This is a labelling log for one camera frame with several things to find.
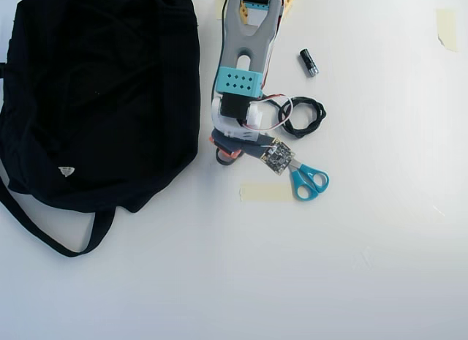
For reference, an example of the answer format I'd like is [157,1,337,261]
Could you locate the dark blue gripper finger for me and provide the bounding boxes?
[213,131,263,157]

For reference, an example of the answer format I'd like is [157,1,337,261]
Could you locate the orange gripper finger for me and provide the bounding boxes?
[208,137,244,160]

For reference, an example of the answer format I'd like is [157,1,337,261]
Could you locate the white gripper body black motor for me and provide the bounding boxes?
[211,94,266,143]

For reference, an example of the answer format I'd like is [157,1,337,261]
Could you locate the black fabric bag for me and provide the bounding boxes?
[0,0,202,259]

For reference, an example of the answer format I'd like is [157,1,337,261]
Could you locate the small black flashlight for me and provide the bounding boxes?
[299,48,320,79]

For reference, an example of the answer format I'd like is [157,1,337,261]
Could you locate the thin black camera cable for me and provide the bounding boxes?
[211,0,230,99]

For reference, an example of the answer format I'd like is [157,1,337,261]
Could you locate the bare camera circuit board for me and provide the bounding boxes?
[260,137,296,176]

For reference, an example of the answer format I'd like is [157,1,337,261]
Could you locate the red and white robot wire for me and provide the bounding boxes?
[255,94,295,132]

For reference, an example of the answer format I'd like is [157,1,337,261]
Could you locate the scissors with teal handles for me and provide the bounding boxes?
[287,160,330,202]

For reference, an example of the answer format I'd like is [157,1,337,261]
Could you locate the black braided USB-C cable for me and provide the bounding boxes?
[276,96,327,139]

